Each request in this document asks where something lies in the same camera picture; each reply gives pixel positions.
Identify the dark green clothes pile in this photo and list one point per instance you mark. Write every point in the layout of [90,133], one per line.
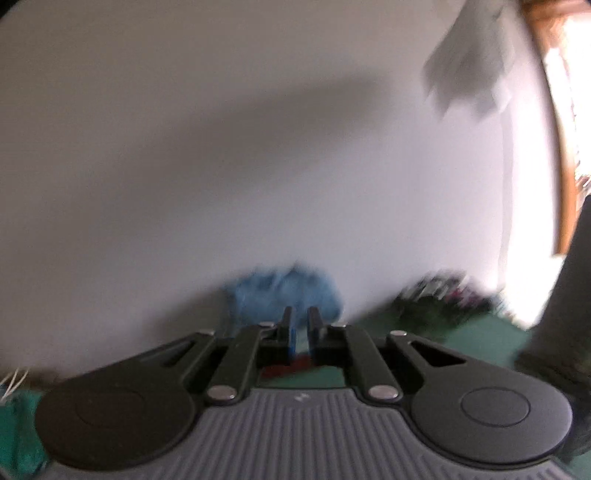
[434,300]

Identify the wooden door frame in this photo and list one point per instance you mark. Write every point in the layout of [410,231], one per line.
[565,175]

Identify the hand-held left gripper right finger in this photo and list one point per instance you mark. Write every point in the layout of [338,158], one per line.
[311,339]

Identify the grey hanging cloth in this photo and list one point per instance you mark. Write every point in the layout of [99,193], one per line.
[466,60]

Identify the dark grey cloth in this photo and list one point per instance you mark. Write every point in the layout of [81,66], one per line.
[563,323]

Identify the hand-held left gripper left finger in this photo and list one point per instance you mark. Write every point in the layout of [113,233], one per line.
[291,339]

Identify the blue garment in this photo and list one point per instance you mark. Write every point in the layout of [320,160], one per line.
[277,295]

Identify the red garment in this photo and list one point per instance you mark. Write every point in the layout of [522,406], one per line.
[281,369]

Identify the green bed sheet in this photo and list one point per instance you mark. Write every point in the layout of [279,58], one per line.
[471,341]

